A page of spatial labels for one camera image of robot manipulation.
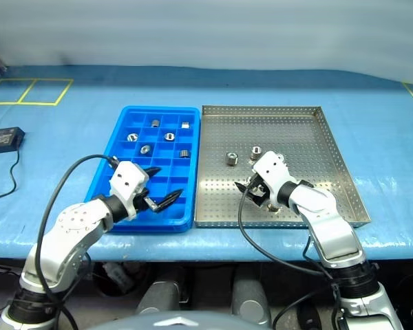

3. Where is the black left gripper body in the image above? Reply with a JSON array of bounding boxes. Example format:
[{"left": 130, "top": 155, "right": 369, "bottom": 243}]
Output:
[{"left": 134, "top": 187, "right": 159, "bottom": 214}]

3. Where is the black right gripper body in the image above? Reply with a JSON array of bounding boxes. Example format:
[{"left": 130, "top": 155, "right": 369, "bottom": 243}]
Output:
[{"left": 246, "top": 173, "right": 273, "bottom": 209}]

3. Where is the blue compartment tray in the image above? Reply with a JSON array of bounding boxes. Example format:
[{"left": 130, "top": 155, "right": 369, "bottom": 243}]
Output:
[{"left": 84, "top": 105, "right": 201, "bottom": 234}]

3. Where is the perforated metal tray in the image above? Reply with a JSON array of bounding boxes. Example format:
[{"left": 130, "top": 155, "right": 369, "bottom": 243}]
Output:
[{"left": 193, "top": 104, "right": 372, "bottom": 230}]

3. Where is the white plastic connector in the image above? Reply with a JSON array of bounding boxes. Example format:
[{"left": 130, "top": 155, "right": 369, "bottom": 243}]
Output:
[{"left": 103, "top": 263, "right": 135, "bottom": 293}]

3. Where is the grey rounded cylinder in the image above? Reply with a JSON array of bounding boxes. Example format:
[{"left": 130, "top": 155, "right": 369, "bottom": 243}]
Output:
[
  {"left": 231, "top": 274, "right": 273, "bottom": 327},
  {"left": 136, "top": 280, "right": 182, "bottom": 316}
]

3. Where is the grey robot torso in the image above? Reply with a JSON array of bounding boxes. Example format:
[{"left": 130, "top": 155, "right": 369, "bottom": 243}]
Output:
[{"left": 99, "top": 311, "right": 273, "bottom": 330}]

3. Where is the black power adapter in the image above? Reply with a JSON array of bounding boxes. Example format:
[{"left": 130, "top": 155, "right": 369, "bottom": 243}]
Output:
[{"left": 0, "top": 126, "right": 25, "bottom": 155}]

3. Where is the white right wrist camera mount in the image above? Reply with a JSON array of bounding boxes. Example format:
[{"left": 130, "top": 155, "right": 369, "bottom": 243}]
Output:
[{"left": 252, "top": 150, "right": 302, "bottom": 206}]

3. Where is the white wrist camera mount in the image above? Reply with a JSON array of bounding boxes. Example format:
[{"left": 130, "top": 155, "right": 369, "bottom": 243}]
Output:
[
  {"left": 252, "top": 150, "right": 302, "bottom": 206},
  {"left": 108, "top": 160, "right": 150, "bottom": 220}
]

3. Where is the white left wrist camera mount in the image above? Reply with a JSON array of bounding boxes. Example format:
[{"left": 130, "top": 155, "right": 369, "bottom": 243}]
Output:
[{"left": 108, "top": 160, "right": 150, "bottom": 220}]

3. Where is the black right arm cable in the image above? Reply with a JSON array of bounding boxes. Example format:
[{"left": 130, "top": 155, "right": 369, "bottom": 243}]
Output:
[{"left": 237, "top": 185, "right": 341, "bottom": 330}]

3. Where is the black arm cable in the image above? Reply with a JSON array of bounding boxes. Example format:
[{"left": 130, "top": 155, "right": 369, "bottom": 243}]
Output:
[
  {"left": 34, "top": 154, "right": 120, "bottom": 330},
  {"left": 237, "top": 185, "right": 341, "bottom": 330}
]

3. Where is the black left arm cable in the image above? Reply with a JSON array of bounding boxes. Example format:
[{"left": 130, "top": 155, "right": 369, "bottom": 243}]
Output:
[{"left": 34, "top": 154, "right": 120, "bottom": 330}]

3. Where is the black power adapter cable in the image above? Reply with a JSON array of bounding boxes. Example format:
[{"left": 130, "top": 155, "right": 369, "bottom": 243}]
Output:
[{"left": 0, "top": 148, "right": 21, "bottom": 204}]

